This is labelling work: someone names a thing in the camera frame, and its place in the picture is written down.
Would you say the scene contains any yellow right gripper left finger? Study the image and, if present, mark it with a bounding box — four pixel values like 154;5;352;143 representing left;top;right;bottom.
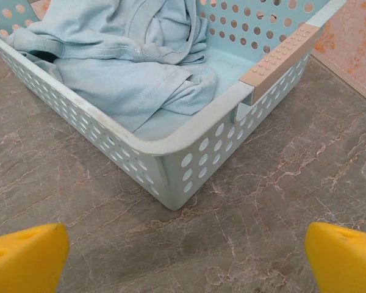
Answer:
0;223;70;293

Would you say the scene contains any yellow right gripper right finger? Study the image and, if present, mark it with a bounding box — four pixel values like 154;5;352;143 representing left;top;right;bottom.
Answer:
305;222;366;293

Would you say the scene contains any light blue t-shirt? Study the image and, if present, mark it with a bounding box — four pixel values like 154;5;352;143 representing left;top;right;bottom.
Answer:
0;0;219;140

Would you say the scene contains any light blue perforated plastic basket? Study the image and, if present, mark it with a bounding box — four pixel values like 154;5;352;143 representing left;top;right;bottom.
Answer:
0;0;348;211

